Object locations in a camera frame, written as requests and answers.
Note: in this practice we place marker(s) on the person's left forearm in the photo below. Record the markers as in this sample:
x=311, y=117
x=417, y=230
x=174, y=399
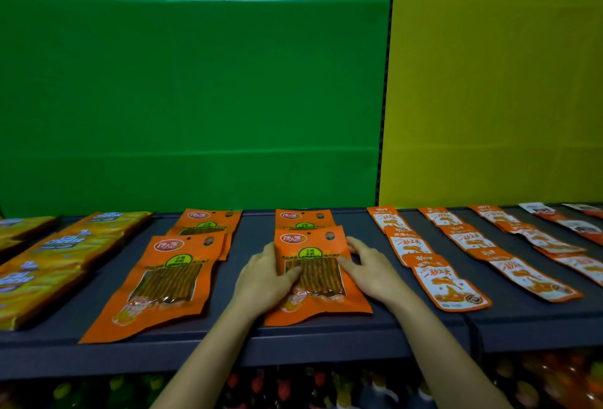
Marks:
x=207, y=361

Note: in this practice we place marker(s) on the person's left hand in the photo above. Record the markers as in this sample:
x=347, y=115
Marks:
x=259, y=284

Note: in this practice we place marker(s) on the wide dark grey shelf board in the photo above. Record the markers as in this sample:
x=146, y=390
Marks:
x=245, y=333

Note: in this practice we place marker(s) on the person's left thumb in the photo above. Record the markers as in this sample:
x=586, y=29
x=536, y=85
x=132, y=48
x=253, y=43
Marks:
x=291, y=274

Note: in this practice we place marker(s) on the orange windowed snack packet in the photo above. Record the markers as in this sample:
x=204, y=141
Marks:
x=165, y=281
x=325, y=302
x=207, y=222
x=304, y=218

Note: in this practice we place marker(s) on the person's right forearm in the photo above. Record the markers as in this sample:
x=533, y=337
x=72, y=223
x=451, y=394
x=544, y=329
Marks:
x=443, y=357

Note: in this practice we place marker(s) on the person's right hand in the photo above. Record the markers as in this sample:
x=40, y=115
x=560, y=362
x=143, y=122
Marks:
x=377, y=277

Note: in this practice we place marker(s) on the rows of small orange-white sachets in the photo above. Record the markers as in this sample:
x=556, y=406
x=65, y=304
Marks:
x=471, y=240

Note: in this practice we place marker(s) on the narrow dark grey shelf board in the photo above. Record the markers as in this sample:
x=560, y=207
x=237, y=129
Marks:
x=532, y=324

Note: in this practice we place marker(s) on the person's right thumb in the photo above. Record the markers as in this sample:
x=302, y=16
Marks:
x=347, y=264

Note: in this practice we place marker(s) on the row of colourful drink bottles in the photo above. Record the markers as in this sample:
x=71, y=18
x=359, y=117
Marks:
x=329, y=387

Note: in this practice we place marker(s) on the yellow biscuit packet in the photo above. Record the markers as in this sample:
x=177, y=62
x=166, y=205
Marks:
x=33, y=295
x=23, y=226
x=66, y=248
x=108, y=221

